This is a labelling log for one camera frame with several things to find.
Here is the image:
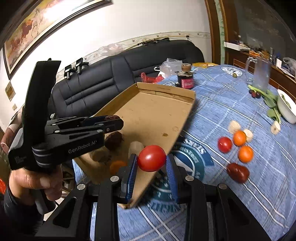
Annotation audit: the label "dark jar with lid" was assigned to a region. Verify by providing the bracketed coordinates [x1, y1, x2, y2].
[175, 63, 194, 89]

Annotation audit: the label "framed horse painting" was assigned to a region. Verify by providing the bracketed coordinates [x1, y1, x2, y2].
[1, 1, 112, 79]

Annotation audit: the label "dark red grapes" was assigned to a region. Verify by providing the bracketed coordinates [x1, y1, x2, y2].
[249, 89, 261, 98]

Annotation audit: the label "black clips on sofa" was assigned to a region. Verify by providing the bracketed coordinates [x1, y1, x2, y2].
[64, 58, 89, 80]

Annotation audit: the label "red plastic bag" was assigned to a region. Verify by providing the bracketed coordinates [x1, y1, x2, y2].
[140, 72, 164, 83]

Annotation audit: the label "pink plastic bag on cabinet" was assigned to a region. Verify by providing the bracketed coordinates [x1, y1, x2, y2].
[283, 57, 296, 76]

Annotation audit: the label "yellow snack packet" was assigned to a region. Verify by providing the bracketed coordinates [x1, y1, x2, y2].
[192, 62, 218, 68]

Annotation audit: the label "brown cardboard tray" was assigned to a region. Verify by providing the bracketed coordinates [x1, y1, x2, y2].
[74, 82, 196, 208]

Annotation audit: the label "clear plastic bag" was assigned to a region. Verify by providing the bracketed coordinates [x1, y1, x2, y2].
[154, 58, 182, 78]

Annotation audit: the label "black leather sofa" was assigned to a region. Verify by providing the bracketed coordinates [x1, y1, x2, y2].
[48, 40, 204, 118]

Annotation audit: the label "white ceramic bowl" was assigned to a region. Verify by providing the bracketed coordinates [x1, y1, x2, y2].
[277, 89, 296, 124]

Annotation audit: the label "green leafy vegetable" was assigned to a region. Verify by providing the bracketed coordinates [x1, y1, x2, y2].
[248, 85, 281, 124]

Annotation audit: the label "small orange tangerine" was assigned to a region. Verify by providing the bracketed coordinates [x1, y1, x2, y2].
[233, 130, 246, 147]

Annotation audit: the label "wooden sideboard cabinet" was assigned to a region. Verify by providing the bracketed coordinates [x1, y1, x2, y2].
[224, 42, 295, 102]

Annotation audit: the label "large orange tangerine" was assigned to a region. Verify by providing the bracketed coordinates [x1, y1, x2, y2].
[109, 160, 127, 175]

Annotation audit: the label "clear glass beer mug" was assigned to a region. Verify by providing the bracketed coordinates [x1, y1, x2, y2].
[245, 56, 271, 92]

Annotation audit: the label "dark red jujube date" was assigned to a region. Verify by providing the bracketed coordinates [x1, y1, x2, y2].
[226, 163, 250, 184]

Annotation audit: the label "blue plaid tablecloth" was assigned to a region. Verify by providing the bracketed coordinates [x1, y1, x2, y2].
[118, 65, 295, 240]

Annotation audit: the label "beige cob piece near greens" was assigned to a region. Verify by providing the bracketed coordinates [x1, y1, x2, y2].
[270, 120, 281, 135]

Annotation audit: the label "red tomato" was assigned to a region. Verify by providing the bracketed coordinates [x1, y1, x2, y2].
[137, 145, 167, 172]
[218, 137, 232, 153]

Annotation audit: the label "person's left hand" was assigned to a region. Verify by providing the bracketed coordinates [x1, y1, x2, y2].
[9, 166, 63, 205]

